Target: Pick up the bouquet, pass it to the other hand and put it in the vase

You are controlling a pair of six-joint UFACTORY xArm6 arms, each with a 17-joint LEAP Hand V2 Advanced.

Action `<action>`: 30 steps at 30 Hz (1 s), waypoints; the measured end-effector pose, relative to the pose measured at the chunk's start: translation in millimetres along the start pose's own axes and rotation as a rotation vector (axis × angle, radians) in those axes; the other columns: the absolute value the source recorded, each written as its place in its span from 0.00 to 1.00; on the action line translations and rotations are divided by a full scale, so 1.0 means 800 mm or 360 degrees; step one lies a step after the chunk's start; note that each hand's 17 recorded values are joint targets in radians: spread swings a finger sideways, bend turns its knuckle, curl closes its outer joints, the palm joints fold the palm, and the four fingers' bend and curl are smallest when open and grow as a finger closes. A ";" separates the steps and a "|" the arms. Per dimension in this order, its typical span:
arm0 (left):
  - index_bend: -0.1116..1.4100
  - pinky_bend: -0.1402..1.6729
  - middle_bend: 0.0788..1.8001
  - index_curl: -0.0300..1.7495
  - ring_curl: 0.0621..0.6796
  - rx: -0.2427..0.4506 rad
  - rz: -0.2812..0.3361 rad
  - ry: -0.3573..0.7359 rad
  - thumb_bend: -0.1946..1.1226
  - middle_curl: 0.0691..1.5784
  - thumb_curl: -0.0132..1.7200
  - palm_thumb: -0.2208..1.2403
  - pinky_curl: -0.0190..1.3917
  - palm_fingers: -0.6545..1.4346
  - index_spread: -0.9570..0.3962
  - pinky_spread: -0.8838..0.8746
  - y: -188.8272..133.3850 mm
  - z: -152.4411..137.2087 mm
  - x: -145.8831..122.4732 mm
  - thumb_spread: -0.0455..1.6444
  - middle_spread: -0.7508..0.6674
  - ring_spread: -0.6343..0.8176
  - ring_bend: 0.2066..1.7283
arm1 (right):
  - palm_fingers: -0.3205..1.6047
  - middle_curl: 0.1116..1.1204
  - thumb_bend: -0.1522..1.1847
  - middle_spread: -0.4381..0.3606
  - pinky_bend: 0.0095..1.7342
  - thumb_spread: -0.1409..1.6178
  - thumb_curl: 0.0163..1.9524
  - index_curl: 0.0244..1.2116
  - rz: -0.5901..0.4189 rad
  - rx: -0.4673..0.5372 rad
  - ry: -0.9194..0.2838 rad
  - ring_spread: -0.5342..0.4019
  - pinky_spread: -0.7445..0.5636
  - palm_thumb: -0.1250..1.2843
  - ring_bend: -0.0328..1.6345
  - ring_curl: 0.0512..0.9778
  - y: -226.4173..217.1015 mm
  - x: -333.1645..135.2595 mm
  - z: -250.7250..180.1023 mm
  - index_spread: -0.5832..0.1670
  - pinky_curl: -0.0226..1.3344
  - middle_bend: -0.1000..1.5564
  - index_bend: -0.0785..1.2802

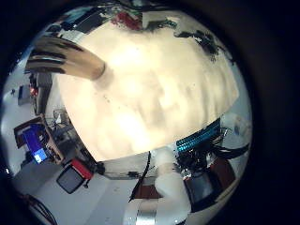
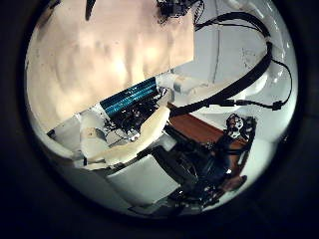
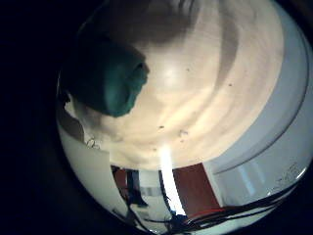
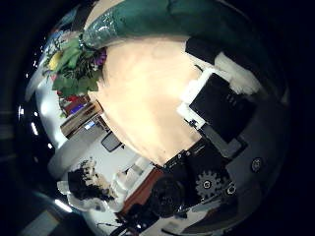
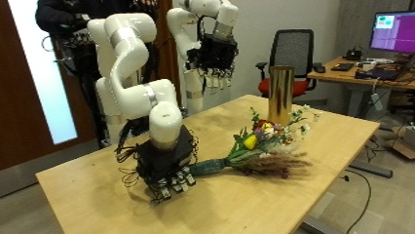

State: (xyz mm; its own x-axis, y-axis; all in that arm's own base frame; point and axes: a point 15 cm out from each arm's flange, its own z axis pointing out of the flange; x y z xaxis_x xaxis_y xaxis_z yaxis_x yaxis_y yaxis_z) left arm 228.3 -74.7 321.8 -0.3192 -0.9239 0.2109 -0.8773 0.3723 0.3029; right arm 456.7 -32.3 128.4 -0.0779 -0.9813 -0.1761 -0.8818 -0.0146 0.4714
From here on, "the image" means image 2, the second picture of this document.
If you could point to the black equipment bundle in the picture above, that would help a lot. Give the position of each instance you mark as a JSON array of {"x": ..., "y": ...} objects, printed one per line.
[{"x": 216, "y": 162}]

